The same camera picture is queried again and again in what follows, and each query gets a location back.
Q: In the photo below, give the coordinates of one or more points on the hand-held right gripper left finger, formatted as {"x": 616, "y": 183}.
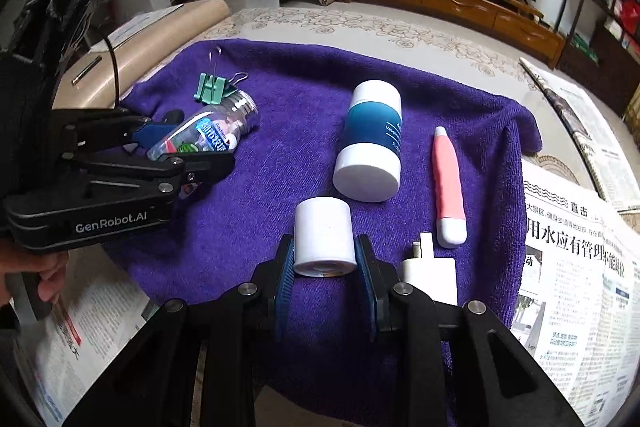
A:
{"x": 285, "y": 292}

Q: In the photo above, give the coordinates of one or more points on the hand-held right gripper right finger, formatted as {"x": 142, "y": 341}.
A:
{"x": 367, "y": 292}

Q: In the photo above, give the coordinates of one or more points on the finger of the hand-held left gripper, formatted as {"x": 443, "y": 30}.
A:
{"x": 200, "y": 164}
{"x": 155, "y": 132}

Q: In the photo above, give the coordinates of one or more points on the clear plastic bottle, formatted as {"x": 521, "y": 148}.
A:
{"x": 220, "y": 127}

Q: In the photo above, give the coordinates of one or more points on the white charger plug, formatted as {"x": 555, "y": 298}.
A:
{"x": 430, "y": 274}

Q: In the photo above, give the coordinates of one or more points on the green binder clip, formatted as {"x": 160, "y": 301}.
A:
{"x": 210, "y": 89}

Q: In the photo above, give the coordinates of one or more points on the white cylinder roll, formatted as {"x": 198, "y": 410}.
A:
{"x": 322, "y": 232}

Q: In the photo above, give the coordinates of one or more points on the pink and white tube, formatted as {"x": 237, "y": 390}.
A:
{"x": 447, "y": 177}

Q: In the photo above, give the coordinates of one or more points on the blue and white bottle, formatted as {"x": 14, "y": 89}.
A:
{"x": 370, "y": 127}

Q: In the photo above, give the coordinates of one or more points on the person's left hand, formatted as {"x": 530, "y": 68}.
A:
{"x": 50, "y": 287}

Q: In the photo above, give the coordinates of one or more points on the dark pen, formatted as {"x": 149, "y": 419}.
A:
{"x": 86, "y": 71}

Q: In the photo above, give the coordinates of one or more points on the beige wooden bench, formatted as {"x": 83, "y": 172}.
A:
{"x": 165, "y": 37}

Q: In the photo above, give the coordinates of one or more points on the white paper sheets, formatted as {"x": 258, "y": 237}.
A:
{"x": 145, "y": 24}

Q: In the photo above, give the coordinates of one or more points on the purple towel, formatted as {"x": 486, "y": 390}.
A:
{"x": 300, "y": 117}

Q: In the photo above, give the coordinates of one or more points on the open newspaper spread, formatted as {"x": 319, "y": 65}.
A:
{"x": 575, "y": 287}

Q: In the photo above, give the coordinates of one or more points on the folded newspaper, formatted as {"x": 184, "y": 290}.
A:
{"x": 575, "y": 107}

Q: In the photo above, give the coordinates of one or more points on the dark display shelf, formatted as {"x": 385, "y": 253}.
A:
{"x": 615, "y": 37}

